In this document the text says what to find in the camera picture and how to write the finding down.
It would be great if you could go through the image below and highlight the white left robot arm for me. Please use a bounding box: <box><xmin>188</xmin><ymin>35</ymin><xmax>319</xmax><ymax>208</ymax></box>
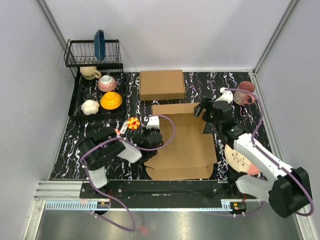
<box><xmin>84</xmin><ymin>127</ymin><xmax>164</xmax><ymax>198</ymax></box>

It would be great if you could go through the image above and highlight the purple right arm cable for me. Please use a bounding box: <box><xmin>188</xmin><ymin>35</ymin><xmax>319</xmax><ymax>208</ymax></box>
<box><xmin>204</xmin><ymin>87</ymin><xmax>315</xmax><ymax>217</ymax></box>

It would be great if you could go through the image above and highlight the white flower-shaped cup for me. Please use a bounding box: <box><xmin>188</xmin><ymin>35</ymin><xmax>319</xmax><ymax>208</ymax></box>
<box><xmin>81</xmin><ymin>99</ymin><xmax>100</xmax><ymax>116</ymax></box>

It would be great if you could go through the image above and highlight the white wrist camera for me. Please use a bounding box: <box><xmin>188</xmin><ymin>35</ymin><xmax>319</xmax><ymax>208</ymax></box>
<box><xmin>144</xmin><ymin>115</ymin><xmax>160</xmax><ymax>129</ymax></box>
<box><xmin>217</xmin><ymin>87</ymin><xmax>234</xmax><ymax>104</ymax></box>

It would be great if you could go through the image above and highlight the closed brown cardboard box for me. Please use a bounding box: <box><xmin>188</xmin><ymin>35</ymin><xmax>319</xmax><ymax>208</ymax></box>
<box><xmin>139</xmin><ymin>69</ymin><xmax>186</xmax><ymax>101</ymax></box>

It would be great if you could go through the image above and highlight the orange sunflower plush toy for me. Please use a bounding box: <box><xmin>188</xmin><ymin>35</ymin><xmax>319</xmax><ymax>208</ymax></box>
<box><xmin>127</xmin><ymin>117</ymin><xmax>141</xmax><ymax>130</ymax></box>

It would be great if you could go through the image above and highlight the orange yellow ribbed bowl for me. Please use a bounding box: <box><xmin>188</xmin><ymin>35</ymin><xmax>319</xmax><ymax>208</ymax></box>
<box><xmin>100</xmin><ymin>91</ymin><xmax>123</xmax><ymax>110</ymax></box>

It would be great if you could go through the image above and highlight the cream ceramic mug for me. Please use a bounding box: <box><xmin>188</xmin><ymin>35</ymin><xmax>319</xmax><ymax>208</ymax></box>
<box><xmin>79</xmin><ymin>66</ymin><xmax>102</xmax><ymax>80</ymax></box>

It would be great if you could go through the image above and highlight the pink sunflower plush toy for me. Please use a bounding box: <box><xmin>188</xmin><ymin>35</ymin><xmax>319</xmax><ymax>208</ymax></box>
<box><xmin>114</xmin><ymin>129</ymin><xmax>121</xmax><ymax>135</ymax></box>

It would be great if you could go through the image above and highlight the pink patterned mug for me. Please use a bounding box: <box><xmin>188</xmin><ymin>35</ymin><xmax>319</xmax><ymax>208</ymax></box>
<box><xmin>233</xmin><ymin>81</ymin><xmax>256</xmax><ymax>106</ymax></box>

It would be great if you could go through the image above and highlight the blue plate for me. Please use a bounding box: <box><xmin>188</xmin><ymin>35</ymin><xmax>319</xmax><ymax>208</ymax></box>
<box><xmin>93</xmin><ymin>29</ymin><xmax>106</xmax><ymax>61</ymax></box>

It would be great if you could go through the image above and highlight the pink patterned bowl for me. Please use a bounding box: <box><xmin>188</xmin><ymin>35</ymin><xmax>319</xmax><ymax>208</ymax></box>
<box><xmin>98</xmin><ymin>75</ymin><xmax>117</xmax><ymax>92</ymax></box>

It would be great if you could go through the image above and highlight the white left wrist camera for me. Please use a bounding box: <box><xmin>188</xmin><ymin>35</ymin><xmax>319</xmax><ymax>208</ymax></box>
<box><xmin>144</xmin><ymin>115</ymin><xmax>160</xmax><ymax>129</ymax></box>

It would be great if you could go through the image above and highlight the cream pink floral plate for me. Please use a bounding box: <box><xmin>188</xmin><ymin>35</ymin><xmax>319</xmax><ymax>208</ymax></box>
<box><xmin>224</xmin><ymin>145</ymin><xmax>261</xmax><ymax>176</ymax></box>

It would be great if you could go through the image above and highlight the black wire dish rack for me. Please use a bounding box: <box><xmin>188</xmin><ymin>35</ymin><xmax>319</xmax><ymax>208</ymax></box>
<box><xmin>64</xmin><ymin>39</ymin><xmax>127</xmax><ymax>122</ymax></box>

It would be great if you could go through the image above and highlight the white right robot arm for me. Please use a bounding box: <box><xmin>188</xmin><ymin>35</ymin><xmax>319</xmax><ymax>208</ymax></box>
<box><xmin>194</xmin><ymin>96</ymin><xmax>315</xmax><ymax>219</ymax></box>

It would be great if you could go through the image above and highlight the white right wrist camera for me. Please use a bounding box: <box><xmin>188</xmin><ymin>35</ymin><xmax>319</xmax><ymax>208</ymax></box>
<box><xmin>217</xmin><ymin>87</ymin><xmax>234</xmax><ymax>104</ymax></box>

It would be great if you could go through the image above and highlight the brown cardboard box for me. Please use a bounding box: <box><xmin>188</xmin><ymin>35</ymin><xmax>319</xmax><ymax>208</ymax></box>
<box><xmin>144</xmin><ymin>103</ymin><xmax>217</xmax><ymax>181</ymax></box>
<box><xmin>139</xmin><ymin>69</ymin><xmax>186</xmax><ymax>101</ymax></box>

